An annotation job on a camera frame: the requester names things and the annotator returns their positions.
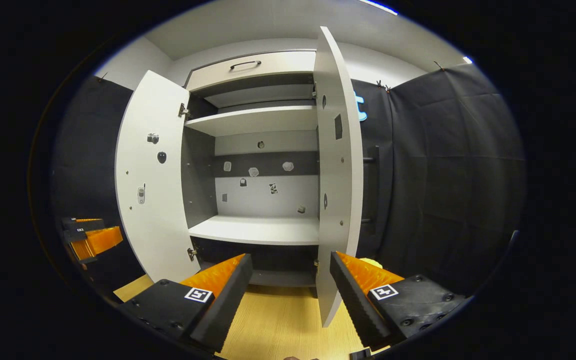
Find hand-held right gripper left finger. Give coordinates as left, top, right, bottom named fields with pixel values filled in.
left=118, top=253, right=254, bottom=353

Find black door handle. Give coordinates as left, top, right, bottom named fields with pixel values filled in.
left=361, top=145, right=381, bottom=237

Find beige cabinet door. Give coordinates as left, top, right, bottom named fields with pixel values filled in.
left=114, top=70, right=201, bottom=284
left=313, top=26, right=365, bottom=328

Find black backdrop cloth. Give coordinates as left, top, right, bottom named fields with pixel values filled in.
left=50, top=62, right=526, bottom=296

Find long ceiling light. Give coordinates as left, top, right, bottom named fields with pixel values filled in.
left=358, top=0, right=399, bottom=16

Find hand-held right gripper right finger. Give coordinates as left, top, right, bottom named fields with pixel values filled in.
left=329, top=251, right=469, bottom=351

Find white cabinet shelf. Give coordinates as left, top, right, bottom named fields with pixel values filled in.
left=184, top=105, right=318, bottom=138
left=188, top=215, right=320, bottom=246

